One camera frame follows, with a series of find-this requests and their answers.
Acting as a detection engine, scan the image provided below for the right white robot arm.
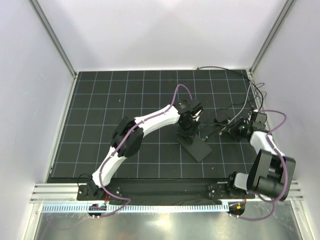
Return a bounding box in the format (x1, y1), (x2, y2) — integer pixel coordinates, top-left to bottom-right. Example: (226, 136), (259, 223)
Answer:
(225, 109), (296, 201)

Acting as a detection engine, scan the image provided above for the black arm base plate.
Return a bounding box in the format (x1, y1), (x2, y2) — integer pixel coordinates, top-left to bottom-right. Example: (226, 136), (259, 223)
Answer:
(76, 178), (247, 204)

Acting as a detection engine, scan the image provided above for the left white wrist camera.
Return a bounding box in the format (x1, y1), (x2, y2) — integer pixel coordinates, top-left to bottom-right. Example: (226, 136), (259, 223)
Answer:
(191, 109), (203, 122)

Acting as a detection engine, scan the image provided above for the left aluminium frame post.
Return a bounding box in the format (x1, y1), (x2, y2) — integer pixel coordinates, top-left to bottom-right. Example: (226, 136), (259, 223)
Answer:
(28, 0), (77, 78)

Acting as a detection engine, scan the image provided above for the black power adapter cable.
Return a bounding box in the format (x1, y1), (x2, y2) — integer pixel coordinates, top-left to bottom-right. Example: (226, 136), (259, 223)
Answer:
(213, 82), (268, 126)

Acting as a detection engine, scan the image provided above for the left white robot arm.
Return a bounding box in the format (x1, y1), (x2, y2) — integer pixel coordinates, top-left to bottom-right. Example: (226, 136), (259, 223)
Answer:
(86, 99), (203, 200)

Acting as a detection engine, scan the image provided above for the white slotted cable duct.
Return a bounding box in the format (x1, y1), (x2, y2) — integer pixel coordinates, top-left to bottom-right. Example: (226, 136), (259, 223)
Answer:
(41, 202), (229, 214)

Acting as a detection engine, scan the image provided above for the black network switch box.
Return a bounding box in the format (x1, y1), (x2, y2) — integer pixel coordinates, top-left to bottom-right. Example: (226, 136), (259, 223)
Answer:
(180, 137), (213, 163)

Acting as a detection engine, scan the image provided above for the black ethernet cable silver plug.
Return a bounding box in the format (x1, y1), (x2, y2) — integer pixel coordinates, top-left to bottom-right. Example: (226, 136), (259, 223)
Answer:
(194, 66), (266, 111)

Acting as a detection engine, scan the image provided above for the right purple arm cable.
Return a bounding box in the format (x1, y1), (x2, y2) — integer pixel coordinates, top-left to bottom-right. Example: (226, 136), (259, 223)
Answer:
(239, 109), (290, 221)

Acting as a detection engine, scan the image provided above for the aluminium frame post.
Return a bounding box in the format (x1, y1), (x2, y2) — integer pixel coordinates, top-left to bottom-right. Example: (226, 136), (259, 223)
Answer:
(28, 0), (77, 78)
(249, 0), (296, 74)

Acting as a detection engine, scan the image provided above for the black grid mat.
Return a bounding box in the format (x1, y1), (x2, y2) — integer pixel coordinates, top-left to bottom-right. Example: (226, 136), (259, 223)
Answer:
(47, 69), (260, 183)

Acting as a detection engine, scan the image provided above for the aluminium frame rail front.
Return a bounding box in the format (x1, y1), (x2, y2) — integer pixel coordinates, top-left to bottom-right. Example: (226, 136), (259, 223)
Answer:
(30, 180), (305, 203)

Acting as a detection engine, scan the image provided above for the right aluminium frame post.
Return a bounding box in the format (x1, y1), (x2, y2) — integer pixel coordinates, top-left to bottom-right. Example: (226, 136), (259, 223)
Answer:
(249, 0), (296, 74)

